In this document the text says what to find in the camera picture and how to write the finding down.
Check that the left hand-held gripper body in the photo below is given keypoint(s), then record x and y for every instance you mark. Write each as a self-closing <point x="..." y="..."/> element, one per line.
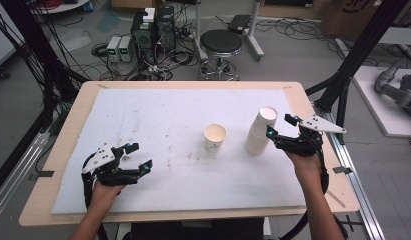
<point x="106" y="166"/>

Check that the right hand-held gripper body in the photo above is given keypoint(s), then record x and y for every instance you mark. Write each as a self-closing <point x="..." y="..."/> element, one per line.
<point x="306" y="140"/>

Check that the stack of paper cups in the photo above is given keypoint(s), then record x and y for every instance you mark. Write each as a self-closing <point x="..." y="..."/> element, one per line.
<point x="259" y="133"/>

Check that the floral white paper cup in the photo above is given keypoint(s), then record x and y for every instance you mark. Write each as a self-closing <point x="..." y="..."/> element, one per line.
<point x="214" y="136"/>

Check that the person's right hand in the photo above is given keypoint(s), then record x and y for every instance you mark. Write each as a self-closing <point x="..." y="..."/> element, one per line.
<point x="304" y="165"/>

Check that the person's left hand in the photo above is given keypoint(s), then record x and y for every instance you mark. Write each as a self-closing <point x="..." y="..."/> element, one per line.
<point x="104" y="196"/>

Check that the white foam mat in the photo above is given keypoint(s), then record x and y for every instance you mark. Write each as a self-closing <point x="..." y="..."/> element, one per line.
<point x="179" y="180"/>

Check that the wooden table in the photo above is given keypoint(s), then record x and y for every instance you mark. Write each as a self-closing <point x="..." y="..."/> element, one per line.
<point x="66" y="133"/>

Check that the white platform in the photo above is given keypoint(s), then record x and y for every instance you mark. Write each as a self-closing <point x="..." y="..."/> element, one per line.
<point x="379" y="110"/>

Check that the person's dark clothing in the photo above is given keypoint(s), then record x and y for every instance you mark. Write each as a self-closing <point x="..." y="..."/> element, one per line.
<point x="193" y="231"/>

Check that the grey bench power supply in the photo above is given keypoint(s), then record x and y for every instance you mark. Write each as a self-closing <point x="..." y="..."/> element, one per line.
<point x="125" y="49"/>
<point x="113" y="48"/>

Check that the black round stool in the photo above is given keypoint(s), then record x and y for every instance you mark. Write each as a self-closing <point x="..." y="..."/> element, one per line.
<point x="221" y="41"/>

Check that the black computer tower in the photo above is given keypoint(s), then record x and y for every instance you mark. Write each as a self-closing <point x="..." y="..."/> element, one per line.
<point x="143" y="40"/>
<point x="165" y="26"/>

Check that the flat black device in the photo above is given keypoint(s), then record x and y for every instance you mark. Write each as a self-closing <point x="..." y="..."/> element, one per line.
<point x="239" y="23"/>

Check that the printed cardboard box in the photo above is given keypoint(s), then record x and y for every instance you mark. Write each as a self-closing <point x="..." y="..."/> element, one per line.
<point x="346" y="16"/>

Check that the small white box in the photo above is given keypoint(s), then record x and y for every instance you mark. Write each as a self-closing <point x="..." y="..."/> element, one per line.
<point x="149" y="15"/>

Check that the aluminium rail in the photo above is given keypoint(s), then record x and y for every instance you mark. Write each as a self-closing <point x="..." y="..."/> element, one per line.
<point x="16" y="173"/>
<point x="356" y="186"/>

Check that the black metal frame post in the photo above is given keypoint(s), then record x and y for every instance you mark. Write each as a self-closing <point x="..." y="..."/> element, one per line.
<point x="359" y="56"/>

